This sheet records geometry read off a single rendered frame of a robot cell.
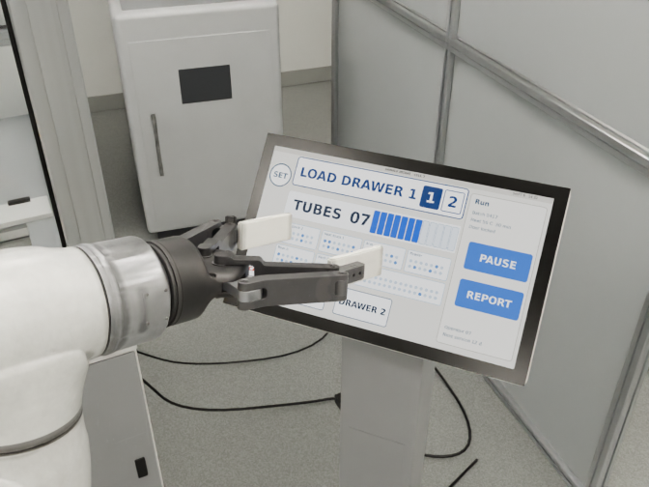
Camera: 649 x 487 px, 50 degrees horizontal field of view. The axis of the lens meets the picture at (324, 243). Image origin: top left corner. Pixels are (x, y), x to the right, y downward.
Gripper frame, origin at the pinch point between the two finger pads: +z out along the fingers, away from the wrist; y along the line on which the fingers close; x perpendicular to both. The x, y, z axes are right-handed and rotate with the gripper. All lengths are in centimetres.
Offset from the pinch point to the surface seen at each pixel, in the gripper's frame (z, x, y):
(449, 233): 40.6, -9.6, -13.5
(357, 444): 45, -61, -33
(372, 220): 34.9, -9.5, -25.0
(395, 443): 48, -58, -26
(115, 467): 10, -71, -70
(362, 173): 36.3, -2.5, -29.3
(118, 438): 10, -63, -68
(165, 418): 54, -104, -124
